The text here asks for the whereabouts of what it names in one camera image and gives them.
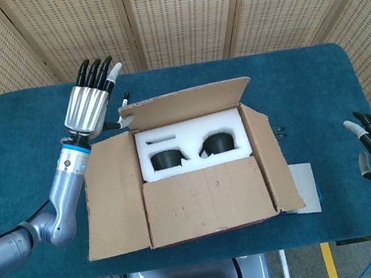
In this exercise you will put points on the white foam insert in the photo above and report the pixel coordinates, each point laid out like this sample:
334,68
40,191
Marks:
187,128

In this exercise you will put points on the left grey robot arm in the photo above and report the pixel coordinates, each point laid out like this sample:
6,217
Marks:
64,192

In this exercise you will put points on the red cardboard box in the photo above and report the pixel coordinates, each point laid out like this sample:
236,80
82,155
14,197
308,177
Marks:
202,203

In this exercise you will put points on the blue grey book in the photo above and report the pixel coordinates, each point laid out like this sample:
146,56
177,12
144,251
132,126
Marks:
305,184

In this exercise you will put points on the metal table leg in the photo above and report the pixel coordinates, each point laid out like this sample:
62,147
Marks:
285,271

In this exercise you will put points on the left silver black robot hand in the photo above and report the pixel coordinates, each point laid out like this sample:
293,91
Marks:
85,108

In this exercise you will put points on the black white marker pen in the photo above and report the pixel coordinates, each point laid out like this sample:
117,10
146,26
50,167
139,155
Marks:
126,99

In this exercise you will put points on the woven wooden folding screen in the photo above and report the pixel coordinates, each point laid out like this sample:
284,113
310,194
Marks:
181,17

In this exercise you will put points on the black cup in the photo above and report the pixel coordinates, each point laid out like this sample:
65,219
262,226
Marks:
219,144
166,159

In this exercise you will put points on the black eyeglasses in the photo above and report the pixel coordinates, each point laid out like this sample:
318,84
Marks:
280,131

